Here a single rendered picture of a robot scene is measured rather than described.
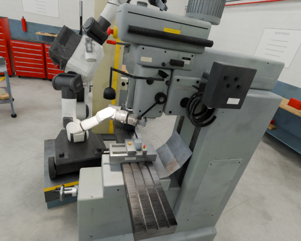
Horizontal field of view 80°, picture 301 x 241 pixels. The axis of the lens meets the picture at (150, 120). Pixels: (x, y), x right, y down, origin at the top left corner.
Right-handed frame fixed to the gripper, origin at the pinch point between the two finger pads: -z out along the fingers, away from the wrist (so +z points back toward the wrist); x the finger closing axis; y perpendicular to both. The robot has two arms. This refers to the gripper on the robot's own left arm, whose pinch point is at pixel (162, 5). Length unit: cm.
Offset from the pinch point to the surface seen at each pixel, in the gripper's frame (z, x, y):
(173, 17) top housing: -13.2, 5.1, 1.7
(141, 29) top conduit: -12.1, 20.2, -7.8
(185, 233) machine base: -131, -29, -123
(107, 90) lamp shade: -16, 24, -44
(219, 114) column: -62, -21, -22
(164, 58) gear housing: -22.0, 4.9, -15.2
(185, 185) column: -90, -20, -79
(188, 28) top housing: -19.2, -2.4, 1.4
